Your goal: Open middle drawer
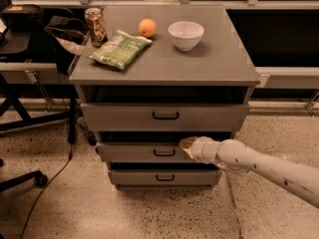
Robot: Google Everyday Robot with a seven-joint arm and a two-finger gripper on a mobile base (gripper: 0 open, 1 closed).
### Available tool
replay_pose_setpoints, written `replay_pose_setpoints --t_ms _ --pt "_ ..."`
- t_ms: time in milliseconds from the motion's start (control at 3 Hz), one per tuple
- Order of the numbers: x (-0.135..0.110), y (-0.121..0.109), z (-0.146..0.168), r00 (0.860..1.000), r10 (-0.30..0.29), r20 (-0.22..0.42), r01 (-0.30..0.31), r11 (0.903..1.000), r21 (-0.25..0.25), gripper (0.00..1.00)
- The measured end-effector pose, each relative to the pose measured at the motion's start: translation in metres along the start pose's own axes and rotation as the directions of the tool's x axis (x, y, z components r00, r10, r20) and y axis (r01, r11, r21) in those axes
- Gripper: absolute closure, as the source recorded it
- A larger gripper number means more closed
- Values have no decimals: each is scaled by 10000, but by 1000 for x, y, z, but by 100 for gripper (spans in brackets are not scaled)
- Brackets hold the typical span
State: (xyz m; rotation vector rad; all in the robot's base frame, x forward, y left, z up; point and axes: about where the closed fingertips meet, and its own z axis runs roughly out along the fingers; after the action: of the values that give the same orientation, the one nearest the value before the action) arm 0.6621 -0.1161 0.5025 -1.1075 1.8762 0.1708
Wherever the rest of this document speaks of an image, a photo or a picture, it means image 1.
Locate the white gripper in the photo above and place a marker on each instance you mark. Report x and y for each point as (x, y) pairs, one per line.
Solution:
(196, 148)

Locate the grey drawer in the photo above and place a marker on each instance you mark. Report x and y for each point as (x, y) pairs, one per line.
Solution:
(142, 152)
(184, 177)
(164, 117)

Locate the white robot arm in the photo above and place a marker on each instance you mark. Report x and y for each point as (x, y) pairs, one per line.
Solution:
(236, 157)

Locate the grey bottom drawer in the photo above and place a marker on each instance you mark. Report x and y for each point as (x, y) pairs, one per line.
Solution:
(184, 177)

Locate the grey drawer cabinet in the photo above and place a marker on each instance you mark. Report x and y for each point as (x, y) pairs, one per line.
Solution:
(217, 71)

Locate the grey top drawer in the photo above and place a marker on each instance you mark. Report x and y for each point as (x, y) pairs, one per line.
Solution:
(164, 117)

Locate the white ceramic bowl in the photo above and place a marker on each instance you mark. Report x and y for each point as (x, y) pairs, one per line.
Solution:
(185, 35)

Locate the green chip bag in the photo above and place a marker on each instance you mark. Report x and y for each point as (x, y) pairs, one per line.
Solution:
(120, 50)

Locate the orange fruit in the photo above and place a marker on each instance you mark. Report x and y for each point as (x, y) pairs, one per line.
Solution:
(147, 28)

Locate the black office chair base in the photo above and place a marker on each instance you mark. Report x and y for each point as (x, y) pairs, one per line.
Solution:
(8, 180)

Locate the patterned drink can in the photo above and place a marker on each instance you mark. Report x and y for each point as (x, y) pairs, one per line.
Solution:
(96, 24)

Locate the dark jacket on chair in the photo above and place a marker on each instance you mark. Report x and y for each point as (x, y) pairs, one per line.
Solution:
(67, 36)

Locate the black bag on desk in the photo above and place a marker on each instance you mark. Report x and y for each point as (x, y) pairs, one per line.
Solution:
(22, 17)

